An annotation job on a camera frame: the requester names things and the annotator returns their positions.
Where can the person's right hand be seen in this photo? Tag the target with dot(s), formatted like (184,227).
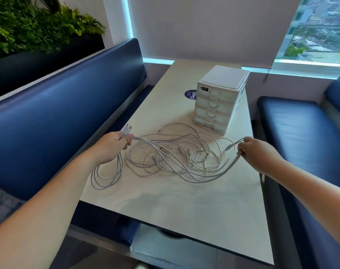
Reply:
(259,154)

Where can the person's left hand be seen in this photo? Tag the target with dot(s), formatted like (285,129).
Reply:
(114,147)

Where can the white mini drawer cabinet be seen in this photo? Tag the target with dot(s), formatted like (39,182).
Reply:
(226,77)

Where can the person's left forearm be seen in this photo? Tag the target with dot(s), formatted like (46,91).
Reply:
(41,215)

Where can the black planter box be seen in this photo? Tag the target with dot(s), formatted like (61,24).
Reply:
(46,64)

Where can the blue padded bench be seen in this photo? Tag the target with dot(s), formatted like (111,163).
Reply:
(60,114)
(298,128)

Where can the white table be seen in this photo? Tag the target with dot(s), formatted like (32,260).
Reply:
(172,81)

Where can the round purple sticker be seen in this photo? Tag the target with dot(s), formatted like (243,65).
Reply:
(190,94)

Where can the white roller blind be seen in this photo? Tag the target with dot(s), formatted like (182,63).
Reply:
(214,27)

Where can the glass window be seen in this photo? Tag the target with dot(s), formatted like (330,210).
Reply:
(318,30)

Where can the green leafy plants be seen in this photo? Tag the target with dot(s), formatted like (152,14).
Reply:
(32,25)

